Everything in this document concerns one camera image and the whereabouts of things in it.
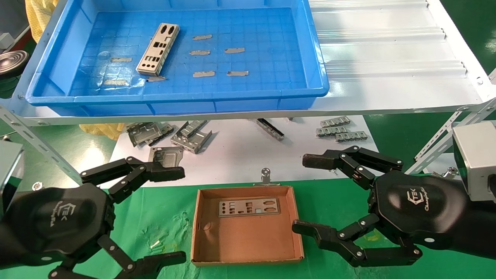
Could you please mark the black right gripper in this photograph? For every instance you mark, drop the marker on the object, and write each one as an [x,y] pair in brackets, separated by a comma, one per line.
[418,209]

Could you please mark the long grey metal bar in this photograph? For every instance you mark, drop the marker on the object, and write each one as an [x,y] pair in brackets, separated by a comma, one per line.
[271,130]

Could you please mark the brown open cardboard box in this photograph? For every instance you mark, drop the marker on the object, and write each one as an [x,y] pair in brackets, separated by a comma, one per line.
[248,240]

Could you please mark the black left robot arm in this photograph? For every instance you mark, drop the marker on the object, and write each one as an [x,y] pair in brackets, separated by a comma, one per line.
[4,252]

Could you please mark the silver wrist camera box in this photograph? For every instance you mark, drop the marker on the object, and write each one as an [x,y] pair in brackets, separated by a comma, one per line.
[9,170]
[474,161]

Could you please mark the small notched metal strip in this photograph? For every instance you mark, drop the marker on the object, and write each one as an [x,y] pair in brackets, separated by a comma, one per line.
[335,122]
[331,131]
[352,136]

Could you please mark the silver cloth clamp clip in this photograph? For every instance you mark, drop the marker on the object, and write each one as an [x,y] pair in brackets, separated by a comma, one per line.
[450,171]
[37,186]
[266,176]

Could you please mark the small white scrap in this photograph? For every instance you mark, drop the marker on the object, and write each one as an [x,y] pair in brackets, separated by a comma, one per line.
[155,244]

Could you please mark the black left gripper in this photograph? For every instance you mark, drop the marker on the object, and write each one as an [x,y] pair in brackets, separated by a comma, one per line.
[58,221]

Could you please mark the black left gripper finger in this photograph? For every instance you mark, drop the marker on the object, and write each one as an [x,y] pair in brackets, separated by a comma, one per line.
[166,173]

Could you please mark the white perforated rack brace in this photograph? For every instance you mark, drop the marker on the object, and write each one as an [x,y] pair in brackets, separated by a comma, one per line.
[35,141]
[438,141]

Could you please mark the yellow cloth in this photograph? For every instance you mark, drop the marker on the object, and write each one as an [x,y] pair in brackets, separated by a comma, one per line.
[104,131]
[38,15]

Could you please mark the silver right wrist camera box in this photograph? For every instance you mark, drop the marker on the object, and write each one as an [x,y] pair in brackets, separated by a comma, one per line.
[474,161]

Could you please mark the white metal rack shelf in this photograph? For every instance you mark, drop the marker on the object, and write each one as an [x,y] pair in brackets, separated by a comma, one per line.
[387,58]

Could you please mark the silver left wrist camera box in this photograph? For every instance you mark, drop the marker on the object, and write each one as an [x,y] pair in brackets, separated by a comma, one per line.
[9,170]

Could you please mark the grey stamped metal bracket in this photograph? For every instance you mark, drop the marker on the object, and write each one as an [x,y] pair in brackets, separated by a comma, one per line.
[190,141]
[166,157]
[145,133]

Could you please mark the white flat board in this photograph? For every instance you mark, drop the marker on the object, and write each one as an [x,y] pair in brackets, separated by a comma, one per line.
[240,155]

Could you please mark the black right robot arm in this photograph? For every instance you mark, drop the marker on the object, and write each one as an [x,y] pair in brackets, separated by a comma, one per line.
[482,228]

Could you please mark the small grey box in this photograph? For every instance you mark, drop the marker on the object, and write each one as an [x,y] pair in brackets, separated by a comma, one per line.
[4,40]

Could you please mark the blue plastic tray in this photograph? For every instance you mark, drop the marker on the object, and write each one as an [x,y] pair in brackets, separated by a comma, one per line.
[263,38]

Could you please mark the green table cloth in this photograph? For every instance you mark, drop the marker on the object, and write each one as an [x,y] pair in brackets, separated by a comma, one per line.
[162,217]

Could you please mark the round black silver disc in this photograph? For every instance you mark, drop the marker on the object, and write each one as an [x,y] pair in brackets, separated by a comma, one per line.
[11,64]

